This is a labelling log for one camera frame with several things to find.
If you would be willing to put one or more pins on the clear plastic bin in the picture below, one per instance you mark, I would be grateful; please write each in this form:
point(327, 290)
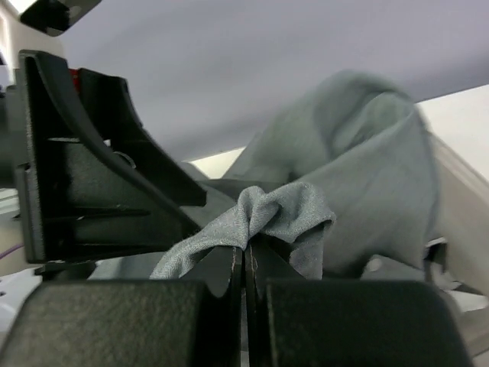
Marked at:
point(457, 258)

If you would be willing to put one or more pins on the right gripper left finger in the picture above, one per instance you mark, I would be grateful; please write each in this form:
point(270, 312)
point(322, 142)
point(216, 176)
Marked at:
point(191, 321)

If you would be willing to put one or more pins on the grey shirt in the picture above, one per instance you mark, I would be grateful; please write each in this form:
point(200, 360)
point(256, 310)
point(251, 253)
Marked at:
point(343, 176)

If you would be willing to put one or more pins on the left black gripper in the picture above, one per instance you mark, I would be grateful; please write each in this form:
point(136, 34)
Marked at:
point(90, 182)

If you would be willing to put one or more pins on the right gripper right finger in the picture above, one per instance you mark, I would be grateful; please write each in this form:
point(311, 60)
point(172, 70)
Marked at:
point(293, 321)

